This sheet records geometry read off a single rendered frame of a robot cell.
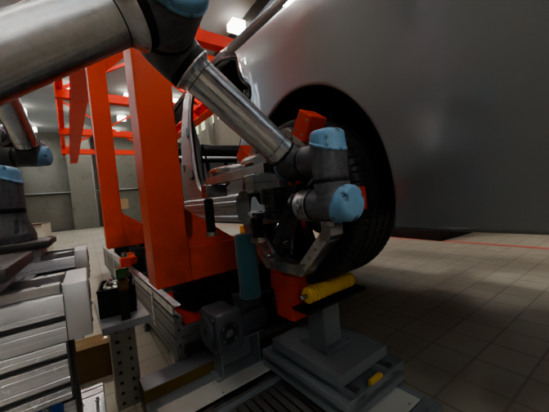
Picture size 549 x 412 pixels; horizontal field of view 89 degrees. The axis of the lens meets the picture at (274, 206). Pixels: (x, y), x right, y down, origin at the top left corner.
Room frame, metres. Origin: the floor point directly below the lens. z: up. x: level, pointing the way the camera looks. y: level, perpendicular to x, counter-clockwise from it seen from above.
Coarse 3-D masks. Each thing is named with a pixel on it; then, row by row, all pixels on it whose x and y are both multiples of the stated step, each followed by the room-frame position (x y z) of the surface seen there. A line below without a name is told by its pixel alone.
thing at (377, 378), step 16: (272, 352) 1.29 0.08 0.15; (272, 368) 1.24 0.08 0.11; (288, 368) 1.14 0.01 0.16; (304, 368) 1.14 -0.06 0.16; (368, 368) 1.11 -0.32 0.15; (384, 368) 1.07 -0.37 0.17; (400, 368) 1.09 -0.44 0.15; (304, 384) 1.06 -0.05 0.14; (320, 384) 1.04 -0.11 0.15; (352, 384) 0.98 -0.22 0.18; (368, 384) 0.99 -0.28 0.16; (384, 384) 1.02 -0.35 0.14; (320, 400) 0.99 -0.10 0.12; (336, 400) 0.93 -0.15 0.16; (352, 400) 0.92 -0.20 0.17; (368, 400) 0.96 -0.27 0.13
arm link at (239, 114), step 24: (192, 48) 0.54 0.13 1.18; (168, 72) 0.55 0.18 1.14; (192, 72) 0.55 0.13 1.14; (216, 72) 0.58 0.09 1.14; (216, 96) 0.58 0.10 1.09; (240, 96) 0.60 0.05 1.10; (240, 120) 0.60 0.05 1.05; (264, 120) 0.62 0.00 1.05; (264, 144) 0.63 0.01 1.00; (288, 144) 0.65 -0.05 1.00; (288, 168) 0.66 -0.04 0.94
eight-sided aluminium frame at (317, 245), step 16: (288, 128) 0.99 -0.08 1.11; (304, 144) 0.93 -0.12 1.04; (336, 224) 0.89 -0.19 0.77; (320, 240) 0.91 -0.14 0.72; (336, 240) 0.92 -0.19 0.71; (272, 256) 1.18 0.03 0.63; (304, 256) 0.98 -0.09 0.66; (320, 256) 0.97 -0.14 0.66; (288, 272) 1.05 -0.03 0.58; (304, 272) 0.98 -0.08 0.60
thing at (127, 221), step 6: (126, 216) 2.89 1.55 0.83; (126, 222) 2.88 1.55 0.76; (132, 222) 2.92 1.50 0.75; (138, 222) 2.95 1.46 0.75; (126, 228) 2.88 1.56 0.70; (132, 228) 2.92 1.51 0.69; (138, 228) 2.95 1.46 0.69; (126, 234) 2.86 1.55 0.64; (132, 234) 2.90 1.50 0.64; (138, 234) 2.93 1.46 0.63; (126, 240) 2.86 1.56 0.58; (132, 240) 2.89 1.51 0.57; (138, 240) 2.93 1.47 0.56; (144, 240) 2.96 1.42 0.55
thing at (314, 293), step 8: (328, 280) 1.06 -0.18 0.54; (336, 280) 1.06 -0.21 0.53; (344, 280) 1.08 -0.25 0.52; (352, 280) 1.11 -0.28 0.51; (304, 288) 1.00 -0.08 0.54; (312, 288) 0.99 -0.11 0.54; (320, 288) 1.01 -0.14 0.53; (328, 288) 1.02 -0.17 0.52; (336, 288) 1.05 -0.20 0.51; (344, 288) 1.08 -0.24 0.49; (304, 296) 0.98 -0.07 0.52; (312, 296) 0.97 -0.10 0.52; (320, 296) 1.00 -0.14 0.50
